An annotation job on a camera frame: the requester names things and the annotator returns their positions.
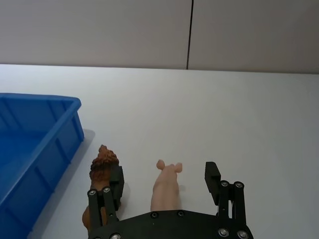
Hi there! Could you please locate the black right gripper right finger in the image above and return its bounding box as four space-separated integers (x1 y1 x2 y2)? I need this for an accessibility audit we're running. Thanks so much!
204 161 249 226

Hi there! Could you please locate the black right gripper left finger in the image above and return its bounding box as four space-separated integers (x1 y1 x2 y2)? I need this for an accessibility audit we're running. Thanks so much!
87 165 125 231

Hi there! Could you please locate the brown lion toy figure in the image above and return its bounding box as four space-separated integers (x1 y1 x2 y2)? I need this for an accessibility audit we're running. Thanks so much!
81 145 123 232

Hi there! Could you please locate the pink pig toy figure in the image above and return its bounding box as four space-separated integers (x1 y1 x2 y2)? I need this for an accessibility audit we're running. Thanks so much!
150 159 183 214

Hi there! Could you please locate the blue plastic bin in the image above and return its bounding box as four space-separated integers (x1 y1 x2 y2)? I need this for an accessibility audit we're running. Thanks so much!
0 93 85 239

